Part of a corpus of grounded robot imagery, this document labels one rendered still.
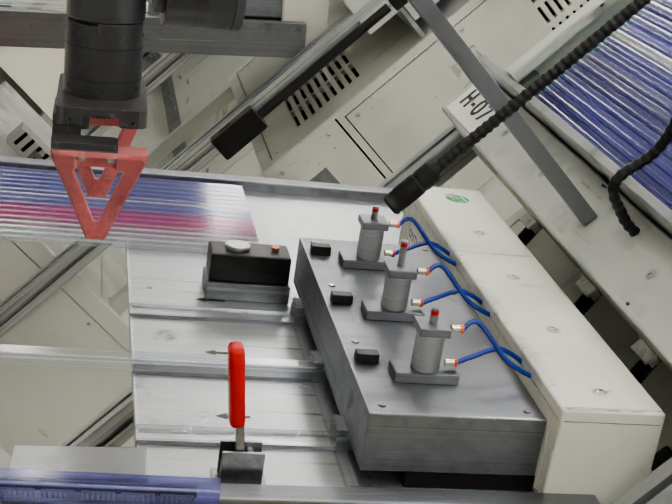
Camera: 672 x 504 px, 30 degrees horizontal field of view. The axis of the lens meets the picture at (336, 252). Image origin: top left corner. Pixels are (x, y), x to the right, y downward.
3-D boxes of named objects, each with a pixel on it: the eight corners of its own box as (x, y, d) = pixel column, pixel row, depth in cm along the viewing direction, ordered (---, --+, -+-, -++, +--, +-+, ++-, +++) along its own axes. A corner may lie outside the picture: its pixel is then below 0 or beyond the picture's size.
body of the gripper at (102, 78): (143, 101, 100) (148, 8, 97) (146, 137, 90) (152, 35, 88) (59, 95, 98) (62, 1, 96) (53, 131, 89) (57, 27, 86)
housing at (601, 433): (523, 574, 93) (562, 407, 88) (386, 303, 138) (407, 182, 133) (623, 576, 95) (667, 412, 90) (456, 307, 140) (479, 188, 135)
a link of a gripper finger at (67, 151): (140, 218, 98) (147, 101, 95) (142, 252, 91) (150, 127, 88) (51, 214, 97) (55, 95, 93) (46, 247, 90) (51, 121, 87)
